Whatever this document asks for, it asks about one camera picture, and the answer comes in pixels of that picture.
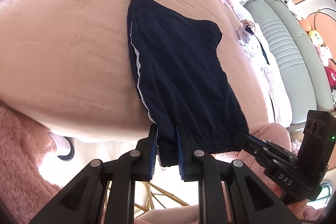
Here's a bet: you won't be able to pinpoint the grey-green padded headboard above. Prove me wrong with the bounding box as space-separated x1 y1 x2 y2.
244 0 334 125

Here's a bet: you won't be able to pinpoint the small patterned cloth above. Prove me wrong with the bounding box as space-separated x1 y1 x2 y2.
236 19 261 44

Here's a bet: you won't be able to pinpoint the pink bed sheet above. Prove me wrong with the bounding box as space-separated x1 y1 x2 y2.
1 0 268 141

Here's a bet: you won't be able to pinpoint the person's right hand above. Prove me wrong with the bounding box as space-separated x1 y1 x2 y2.
272 184 308 218

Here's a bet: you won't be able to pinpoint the plush toys row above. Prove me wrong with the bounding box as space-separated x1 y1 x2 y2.
286 0 335 95

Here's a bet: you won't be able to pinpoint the fluffy pink blanket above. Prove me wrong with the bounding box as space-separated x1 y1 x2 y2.
1 102 325 223

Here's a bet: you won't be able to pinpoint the white sneaker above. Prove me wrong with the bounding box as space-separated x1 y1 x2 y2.
48 132 75 161

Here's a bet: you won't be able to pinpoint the navy shorts white stripes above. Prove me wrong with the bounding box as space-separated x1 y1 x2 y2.
127 0 249 166

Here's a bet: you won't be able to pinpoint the white floral pillow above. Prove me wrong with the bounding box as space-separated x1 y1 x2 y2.
233 4 293 127

